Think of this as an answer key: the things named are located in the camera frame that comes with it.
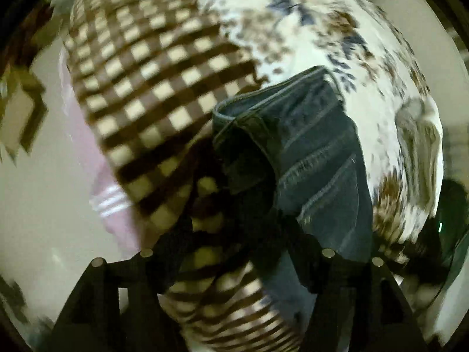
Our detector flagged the dark blue denim jeans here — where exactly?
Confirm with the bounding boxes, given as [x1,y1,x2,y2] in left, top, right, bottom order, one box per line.
[212,66,373,330]

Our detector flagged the pink mattress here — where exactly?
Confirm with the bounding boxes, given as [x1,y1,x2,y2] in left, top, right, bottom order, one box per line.
[58,48,144,256]

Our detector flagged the folded white pants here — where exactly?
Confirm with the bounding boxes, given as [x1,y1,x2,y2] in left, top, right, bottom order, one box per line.
[421,96,444,218]

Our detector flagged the folded grey pants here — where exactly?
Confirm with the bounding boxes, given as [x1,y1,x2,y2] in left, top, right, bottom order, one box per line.
[395,99,429,209]

